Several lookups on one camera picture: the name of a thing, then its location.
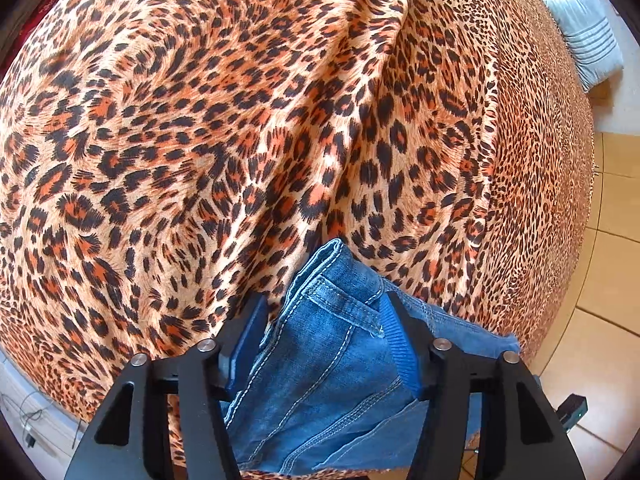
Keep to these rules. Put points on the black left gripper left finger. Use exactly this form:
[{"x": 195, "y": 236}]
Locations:
[{"x": 128, "y": 437}]

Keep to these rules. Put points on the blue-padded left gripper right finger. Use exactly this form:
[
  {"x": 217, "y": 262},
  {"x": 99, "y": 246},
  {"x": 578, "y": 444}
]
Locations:
[{"x": 521, "y": 436}]

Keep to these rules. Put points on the blue denim jeans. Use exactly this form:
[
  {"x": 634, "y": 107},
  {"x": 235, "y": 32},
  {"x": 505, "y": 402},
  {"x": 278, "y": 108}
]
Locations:
[{"x": 324, "y": 399}]

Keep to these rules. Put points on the leopard print bedspread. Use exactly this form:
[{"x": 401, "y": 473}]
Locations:
[{"x": 162, "y": 160}]

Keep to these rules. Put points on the grey striped pillow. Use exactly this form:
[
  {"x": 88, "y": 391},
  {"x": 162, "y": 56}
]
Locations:
[{"x": 589, "y": 36}]

